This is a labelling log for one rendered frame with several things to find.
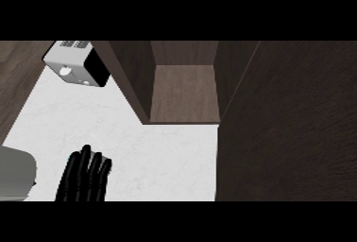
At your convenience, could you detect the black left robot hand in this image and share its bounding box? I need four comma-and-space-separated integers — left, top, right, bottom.
55, 144, 114, 202

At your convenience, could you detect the grey rounded appliance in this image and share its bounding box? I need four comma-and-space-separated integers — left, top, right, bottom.
0, 145, 38, 202

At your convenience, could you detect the brown wooden cabinet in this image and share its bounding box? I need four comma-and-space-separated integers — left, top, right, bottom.
90, 41, 263, 126

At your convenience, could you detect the dark brown cabinet door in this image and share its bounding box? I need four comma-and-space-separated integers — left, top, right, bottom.
214, 41, 357, 202

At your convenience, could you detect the white and black toaster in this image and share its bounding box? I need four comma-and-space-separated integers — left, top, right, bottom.
41, 41, 112, 88

